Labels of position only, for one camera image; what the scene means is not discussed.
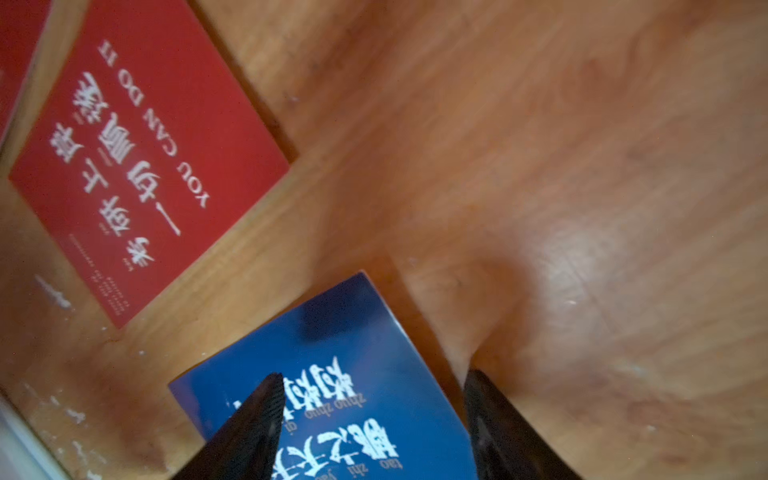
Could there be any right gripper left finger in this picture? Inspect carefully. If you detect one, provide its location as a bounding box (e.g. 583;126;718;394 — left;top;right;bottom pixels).
174;373;285;480

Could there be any white photo album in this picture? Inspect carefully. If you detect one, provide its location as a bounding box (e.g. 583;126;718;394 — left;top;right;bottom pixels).
1;395;69;480

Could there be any red card top row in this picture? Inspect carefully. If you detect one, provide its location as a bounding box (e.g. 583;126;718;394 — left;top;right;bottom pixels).
0;0;52;142

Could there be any blue card white text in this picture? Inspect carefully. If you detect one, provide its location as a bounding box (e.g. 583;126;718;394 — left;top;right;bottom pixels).
169;273;476;479

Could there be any red card row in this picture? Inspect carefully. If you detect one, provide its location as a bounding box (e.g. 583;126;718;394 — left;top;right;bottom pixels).
0;0;52;142
9;1;289;327

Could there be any red card middle row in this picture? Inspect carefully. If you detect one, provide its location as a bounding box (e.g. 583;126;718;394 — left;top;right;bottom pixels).
9;1;289;327

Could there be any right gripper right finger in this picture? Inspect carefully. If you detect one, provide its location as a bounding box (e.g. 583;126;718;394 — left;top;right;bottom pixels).
463;369;581;480

